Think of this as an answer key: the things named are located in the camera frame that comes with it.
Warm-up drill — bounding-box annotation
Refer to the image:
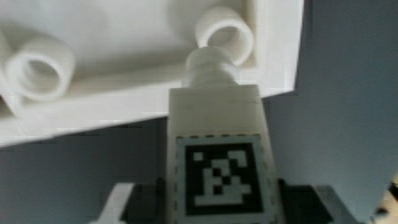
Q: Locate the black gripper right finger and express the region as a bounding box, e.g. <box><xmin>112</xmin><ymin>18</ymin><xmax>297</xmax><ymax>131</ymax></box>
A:
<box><xmin>279</xmin><ymin>180</ymin><xmax>363</xmax><ymax>224</ymax></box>

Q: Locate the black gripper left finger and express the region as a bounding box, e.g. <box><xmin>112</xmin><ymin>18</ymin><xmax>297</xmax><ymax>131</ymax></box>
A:
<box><xmin>87</xmin><ymin>178</ymin><xmax>166</xmax><ymax>224</ymax></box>

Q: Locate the white leg with tag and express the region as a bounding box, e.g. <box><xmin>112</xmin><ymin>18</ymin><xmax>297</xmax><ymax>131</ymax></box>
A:
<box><xmin>166</xmin><ymin>47</ymin><xmax>286</xmax><ymax>224</ymax></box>

